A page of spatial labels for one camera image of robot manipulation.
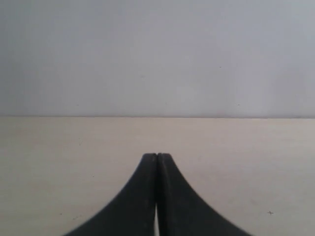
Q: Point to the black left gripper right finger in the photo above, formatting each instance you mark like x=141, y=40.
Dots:
x=181, y=211

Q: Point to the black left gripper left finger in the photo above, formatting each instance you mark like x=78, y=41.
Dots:
x=132, y=211

